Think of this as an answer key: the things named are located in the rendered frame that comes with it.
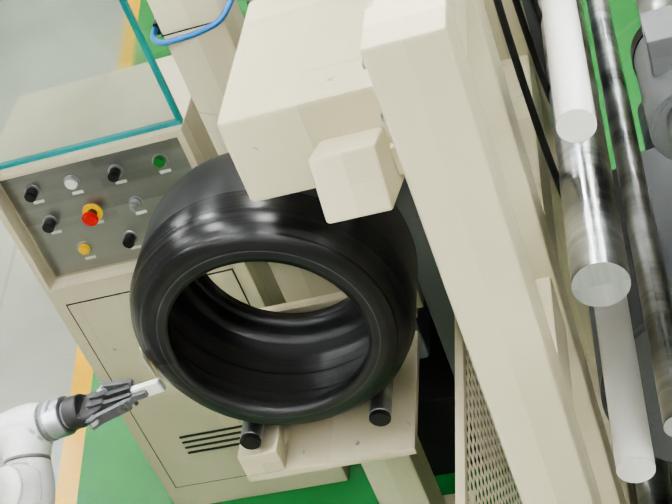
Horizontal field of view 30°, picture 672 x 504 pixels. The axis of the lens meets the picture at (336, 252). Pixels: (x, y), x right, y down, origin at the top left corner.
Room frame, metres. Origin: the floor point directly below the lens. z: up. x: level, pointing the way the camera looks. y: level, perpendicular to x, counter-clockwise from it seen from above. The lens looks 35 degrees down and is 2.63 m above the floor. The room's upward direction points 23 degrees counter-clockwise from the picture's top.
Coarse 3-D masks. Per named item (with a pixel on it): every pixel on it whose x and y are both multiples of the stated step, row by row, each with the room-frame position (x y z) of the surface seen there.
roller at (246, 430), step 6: (246, 426) 1.97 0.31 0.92; (252, 426) 1.97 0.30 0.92; (258, 426) 1.97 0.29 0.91; (246, 432) 1.96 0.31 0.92; (252, 432) 1.95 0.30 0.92; (258, 432) 1.95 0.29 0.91; (240, 438) 1.95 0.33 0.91; (246, 438) 1.95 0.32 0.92; (252, 438) 1.94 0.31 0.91; (258, 438) 1.94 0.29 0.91; (246, 444) 1.95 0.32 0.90; (252, 444) 1.94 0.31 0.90; (258, 444) 1.94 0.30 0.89
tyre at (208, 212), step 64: (192, 192) 2.05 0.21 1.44; (192, 256) 1.92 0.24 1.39; (256, 256) 1.88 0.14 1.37; (320, 256) 1.85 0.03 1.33; (384, 256) 1.87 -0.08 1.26; (192, 320) 2.19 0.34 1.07; (256, 320) 2.19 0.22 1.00; (320, 320) 2.15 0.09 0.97; (384, 320) 1.83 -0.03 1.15; (192, 384) 1.95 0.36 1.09; (256, 384) 2.06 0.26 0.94; (320, 384) 2.02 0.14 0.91; (384, 384) 1.87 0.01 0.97
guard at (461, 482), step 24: (456, 336) 1.89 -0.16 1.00; (456, 360) 1.82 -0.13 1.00; (456, 384) 1.76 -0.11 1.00; (456, 408) 1.70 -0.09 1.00; (456, 432) 1.64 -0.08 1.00; (480, 432) 1.77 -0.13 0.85; (456, 456) 1.59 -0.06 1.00; (480, 456) 1.71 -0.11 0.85; (456, 480) 1.54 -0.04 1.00; (480, 480) 1.66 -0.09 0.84; (504, 480) 1.83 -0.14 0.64
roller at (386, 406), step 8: (392, 384) 1.94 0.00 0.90; (384, 392) 1.91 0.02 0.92; (392, 392) 1.93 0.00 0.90; (376, 400) 1.89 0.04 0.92; (384, 400) 1.89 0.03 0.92; (376, 408) 1.87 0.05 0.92; (384, 408) 1.87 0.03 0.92; (376, 416) 1.86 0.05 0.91; (384, 416) 1.86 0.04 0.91; (376, 424) 1.86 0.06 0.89; (384, 424) 1.86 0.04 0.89
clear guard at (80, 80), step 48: (0, 0) 2.75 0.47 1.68; (48, 0) 2.72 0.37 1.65; (96, 0) 2.68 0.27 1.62; (0, 48) 2.77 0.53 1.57; (48, 48) 2.73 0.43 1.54; (96, 48) 2.70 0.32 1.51; (144, 48) 2.66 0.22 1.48; (0, 96) 2.78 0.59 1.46; (48, 96) 2.75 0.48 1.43; (96, 96) 2.72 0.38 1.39; (144, 96) 2.68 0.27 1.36; (0, 144) 2.80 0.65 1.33; (48, 144) 2.77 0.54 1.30; (96, 144) 2.73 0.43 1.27
